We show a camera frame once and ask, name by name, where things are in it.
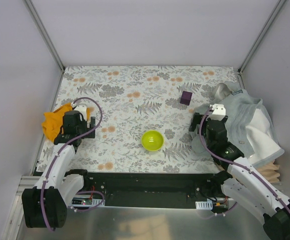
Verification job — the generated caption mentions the right aluminium frame post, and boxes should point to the right aluminium frame post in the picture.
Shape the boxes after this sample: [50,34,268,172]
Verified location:
[238,0,288,76]

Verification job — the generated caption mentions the yellow-green bowl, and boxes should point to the yellow-green bowl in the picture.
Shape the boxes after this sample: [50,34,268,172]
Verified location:
[141,130,164,152]

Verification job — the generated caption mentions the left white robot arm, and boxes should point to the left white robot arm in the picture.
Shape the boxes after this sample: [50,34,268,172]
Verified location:
[21,110,99,231]

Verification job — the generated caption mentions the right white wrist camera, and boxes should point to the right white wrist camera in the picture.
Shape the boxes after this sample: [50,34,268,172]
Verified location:
[208,103,226,121]

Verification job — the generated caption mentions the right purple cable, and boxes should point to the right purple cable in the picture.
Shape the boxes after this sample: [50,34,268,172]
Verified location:
[199,106,290,233]

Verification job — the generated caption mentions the aluminium frame post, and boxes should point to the aluminium frame post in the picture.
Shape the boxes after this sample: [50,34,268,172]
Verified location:
[23,0,66,72]
[238,0,288,76]

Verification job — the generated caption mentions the orange cloth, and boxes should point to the orange cloth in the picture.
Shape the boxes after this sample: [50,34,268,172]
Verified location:
[41,102,73,142]

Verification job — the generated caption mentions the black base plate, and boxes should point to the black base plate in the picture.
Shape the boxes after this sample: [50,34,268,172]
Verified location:
[66,169,230,209]

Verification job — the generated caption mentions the white towel grey trim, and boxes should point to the white towel grey trim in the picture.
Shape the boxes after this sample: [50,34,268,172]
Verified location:
[245,108,285,169]

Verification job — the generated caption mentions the beige cloth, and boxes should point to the beige cloth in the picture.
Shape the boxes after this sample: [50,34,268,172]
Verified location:
[216,159,282,187]

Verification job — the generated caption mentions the floral tablecloth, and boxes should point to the floral tablecloth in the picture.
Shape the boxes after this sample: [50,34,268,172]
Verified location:
[36,65,240,174]

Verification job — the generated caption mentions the grey sweatshirt cloth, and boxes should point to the grey sweatshirt cloth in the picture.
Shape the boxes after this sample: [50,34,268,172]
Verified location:
[190,82,265,156]

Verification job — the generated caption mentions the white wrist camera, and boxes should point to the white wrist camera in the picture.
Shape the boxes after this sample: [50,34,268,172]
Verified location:
[72,103,90,122]
[208,103,226,121]

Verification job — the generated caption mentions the left aluminium frame post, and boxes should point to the left aluminium frame post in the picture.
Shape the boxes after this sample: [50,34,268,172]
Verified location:
[23,0,66,72]

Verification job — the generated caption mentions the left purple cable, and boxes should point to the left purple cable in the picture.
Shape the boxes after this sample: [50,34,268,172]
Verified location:
[40,97,103,232]

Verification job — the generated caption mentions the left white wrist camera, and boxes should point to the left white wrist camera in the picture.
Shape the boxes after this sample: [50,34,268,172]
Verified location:
[72,103,90,122]

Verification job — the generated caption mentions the purple cube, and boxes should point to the purple cube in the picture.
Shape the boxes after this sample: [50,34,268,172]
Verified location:
[180,91,193,106]

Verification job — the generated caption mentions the purple cable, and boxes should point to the purple cable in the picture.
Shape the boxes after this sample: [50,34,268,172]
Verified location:
[40,97,103,232]
[199,106,290,233]

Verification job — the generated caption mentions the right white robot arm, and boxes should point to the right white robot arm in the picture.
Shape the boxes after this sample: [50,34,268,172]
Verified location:
[189,110,290,240]

